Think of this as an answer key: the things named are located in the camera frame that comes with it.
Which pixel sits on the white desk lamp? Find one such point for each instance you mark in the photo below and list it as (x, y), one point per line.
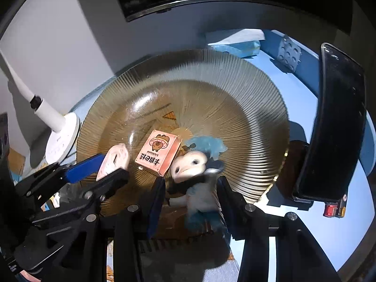
(50, 117)

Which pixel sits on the blue packet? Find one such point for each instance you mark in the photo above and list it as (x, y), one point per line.
(241, 49)

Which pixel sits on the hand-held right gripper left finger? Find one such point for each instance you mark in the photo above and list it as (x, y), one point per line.
(155, 208)

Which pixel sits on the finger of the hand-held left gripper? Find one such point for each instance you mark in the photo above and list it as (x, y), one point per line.
(113, 179)
(85, 167)

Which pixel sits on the blue and white plush figure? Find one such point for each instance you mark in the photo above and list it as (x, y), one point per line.
(188, 163)

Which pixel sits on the black curved device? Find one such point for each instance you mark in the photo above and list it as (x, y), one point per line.
(332, 123)

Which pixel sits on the small pink printed box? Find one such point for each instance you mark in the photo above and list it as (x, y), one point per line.
(158, 152)

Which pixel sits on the small red block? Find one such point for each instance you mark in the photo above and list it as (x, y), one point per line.
(330, 210)

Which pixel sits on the silver blister pack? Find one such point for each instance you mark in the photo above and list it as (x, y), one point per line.
(289, 52)

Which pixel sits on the white paper sheet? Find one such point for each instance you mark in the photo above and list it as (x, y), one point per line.
(235, 35)

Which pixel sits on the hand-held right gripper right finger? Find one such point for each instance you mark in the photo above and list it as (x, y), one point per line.
(227, 202)

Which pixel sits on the pink toy piece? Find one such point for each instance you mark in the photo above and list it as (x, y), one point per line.
(115, 157)

